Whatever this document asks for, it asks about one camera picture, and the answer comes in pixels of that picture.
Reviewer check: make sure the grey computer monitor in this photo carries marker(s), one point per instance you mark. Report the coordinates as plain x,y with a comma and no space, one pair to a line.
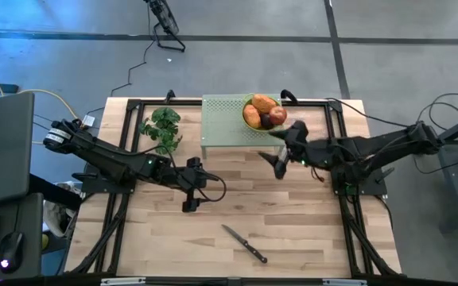
2,147

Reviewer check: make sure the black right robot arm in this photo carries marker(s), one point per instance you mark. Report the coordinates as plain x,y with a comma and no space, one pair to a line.
392,145

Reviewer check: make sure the black metal table frame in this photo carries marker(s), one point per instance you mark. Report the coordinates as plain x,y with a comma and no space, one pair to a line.
161,102

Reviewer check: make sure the green potted plant white pot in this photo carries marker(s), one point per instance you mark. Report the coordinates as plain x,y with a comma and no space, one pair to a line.
163,129

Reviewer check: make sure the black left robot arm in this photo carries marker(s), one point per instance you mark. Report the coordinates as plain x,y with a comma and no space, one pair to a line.
109,159

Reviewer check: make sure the black computer mouse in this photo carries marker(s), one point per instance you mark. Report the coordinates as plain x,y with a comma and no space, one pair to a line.
10,252

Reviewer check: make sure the white label tag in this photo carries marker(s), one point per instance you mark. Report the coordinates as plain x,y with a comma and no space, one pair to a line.
88,120

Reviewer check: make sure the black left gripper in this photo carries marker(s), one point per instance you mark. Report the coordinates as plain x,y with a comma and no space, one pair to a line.
195,180

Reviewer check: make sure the red apple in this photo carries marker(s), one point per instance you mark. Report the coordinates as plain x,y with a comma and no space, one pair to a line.
278,115

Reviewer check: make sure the dark purple round fruit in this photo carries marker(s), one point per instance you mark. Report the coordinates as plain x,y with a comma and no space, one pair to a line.
266,121

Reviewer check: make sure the orange mandarin fruit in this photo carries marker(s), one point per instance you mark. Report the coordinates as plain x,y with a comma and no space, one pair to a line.
264,103
252,116

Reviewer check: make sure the white plastic bag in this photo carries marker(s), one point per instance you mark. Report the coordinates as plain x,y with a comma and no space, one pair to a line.
54,214

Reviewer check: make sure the black floor fan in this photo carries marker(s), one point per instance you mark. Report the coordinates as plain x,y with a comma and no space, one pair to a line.
165,18

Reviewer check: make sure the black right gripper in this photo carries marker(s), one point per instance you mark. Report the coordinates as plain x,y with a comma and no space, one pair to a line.
298,153

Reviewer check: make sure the green plastic colander bowl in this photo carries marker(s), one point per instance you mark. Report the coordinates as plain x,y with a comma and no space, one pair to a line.
245,123

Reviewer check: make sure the dark grey desk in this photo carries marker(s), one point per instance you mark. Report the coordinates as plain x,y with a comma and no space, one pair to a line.
26,214

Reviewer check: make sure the pale green perforated metal shelf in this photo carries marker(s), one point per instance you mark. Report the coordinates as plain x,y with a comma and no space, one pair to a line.
223,123

